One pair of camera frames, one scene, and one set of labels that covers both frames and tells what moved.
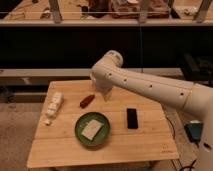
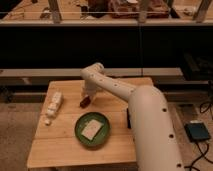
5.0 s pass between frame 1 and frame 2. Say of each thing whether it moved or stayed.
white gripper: moved
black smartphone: stayed
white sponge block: stayed
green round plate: stayed
